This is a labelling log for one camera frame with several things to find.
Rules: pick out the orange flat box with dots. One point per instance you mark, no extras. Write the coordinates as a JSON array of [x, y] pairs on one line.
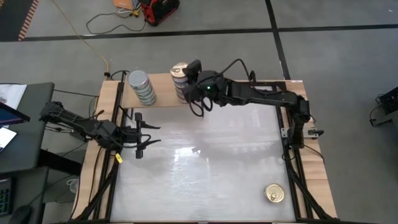
[[122, 3]]

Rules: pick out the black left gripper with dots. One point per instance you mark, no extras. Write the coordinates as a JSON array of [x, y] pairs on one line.
[[127, 137]]

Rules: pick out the yellow tag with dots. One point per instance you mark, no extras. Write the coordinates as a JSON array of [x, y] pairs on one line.
[[119, 158]]

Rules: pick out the clear plastic cup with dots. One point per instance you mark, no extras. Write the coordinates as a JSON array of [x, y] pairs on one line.
[[73, 185]]

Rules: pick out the red and black case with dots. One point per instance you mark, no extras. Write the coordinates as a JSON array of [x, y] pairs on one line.
[[158, 11]]

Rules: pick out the black aluminium table frame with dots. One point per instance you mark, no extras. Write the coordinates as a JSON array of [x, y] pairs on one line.
[[286, 186]]

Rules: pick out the black floor tape line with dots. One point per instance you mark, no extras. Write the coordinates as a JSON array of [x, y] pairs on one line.
[[186, 32], [276, 40]]

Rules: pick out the dark laptop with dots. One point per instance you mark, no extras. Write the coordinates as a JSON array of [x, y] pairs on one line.
[[9, 115]]

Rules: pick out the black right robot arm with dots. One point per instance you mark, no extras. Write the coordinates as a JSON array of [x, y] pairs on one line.
[[264, 95]]

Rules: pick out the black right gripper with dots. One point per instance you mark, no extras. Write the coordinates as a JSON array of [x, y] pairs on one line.
[[208, 88]]

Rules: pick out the grey side table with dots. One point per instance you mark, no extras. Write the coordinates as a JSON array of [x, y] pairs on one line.
[[28, 189]]

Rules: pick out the black floor mat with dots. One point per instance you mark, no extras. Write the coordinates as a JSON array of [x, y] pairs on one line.
[[11, 18]]

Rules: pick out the black floor equipment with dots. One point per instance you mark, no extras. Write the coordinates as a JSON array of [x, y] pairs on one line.
[[385, 105]]

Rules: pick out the grey desk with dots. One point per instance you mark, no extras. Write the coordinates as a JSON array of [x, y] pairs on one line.
[[21, 155]]

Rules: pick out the dark keyboard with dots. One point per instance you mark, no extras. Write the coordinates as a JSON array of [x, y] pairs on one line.
[[4, 196]]

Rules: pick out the orange striped floor tape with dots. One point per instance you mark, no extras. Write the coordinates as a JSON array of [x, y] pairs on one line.
[[28, 20]]

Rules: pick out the black clamp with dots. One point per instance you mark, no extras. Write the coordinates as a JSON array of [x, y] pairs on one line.
[[252, 76]]

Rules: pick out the stack of green tuna cans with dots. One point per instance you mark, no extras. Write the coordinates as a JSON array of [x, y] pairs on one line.
[[143, 96]]

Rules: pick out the white paper sheet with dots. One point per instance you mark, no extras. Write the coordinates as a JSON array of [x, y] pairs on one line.
[[11, 93]]

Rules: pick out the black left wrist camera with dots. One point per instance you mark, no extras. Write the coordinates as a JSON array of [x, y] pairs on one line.
[[108, 127]]

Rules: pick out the wooden shelf with black frame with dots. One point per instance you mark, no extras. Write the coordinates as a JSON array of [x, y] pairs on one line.
[[164, 90]]

